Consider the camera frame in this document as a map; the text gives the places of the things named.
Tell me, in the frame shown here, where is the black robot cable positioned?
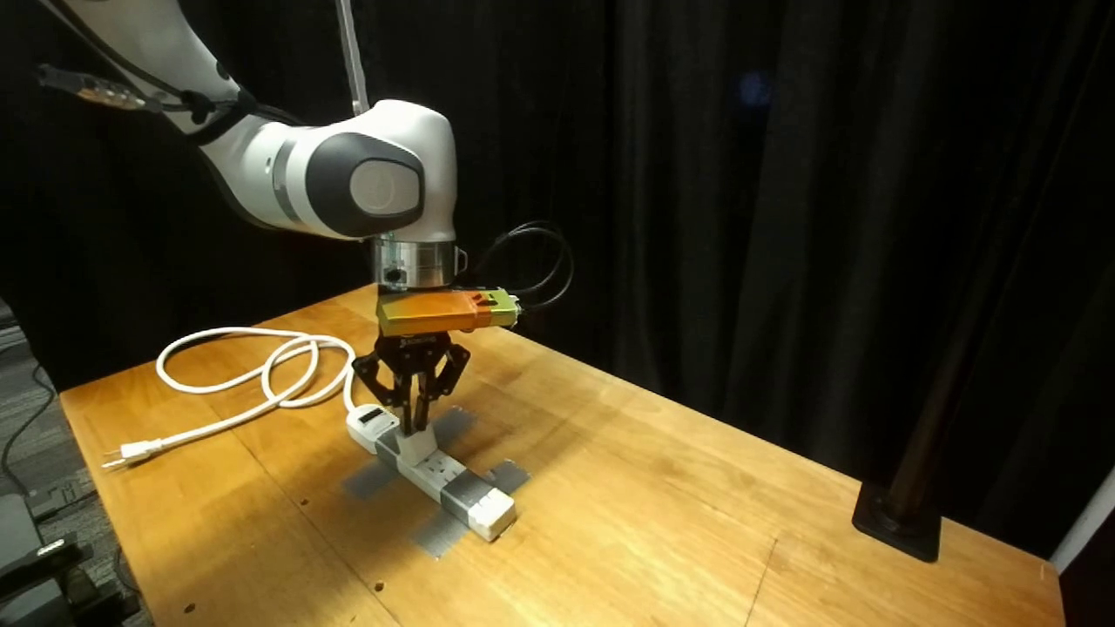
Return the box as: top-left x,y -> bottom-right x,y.
468,220 -> 580,313

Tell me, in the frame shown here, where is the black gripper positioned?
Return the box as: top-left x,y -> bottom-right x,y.
349,329 -> 474,439

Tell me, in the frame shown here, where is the white post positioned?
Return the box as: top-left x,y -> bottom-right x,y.
1050,467 -> 1115,575

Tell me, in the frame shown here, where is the black pole stand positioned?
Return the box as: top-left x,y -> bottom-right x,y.
849,220 -> 1025,568

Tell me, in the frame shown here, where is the white charging adaptor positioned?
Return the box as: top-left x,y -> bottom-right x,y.
399,420 -> 444,467

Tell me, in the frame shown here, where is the white power strip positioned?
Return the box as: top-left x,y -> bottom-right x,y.
344,400 -> 522,546

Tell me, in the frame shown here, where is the silver metal frame post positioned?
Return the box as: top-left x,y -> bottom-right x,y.
331,0 -> 377,118

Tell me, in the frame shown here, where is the black curtain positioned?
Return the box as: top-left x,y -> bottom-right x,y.
344,0 -> 1115,563

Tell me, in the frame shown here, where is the grey tape strip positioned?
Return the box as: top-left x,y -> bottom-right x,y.
407,458 -> 534,560
341,407 -> 479,505

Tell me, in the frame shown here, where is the white power cord with plug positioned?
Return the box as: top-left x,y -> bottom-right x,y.
100,323 -> 377,474

